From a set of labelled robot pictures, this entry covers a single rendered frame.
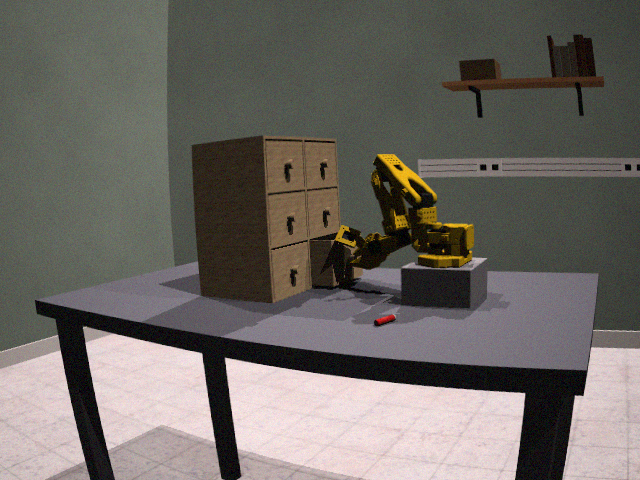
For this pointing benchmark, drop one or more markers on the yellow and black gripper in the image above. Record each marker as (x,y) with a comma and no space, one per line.
(351,237)

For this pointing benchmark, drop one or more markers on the brown wooden drawer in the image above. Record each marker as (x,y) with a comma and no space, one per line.
(279,155)
(284,226)
(322,211)
(290,268)
(317,156)

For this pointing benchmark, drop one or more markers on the red cylinder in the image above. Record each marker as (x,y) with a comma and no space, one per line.
(384,320)

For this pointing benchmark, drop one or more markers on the brown wooden chest of drawers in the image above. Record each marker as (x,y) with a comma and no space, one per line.
(232,217)

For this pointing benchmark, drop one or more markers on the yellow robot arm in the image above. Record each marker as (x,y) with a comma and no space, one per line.
(422,217)

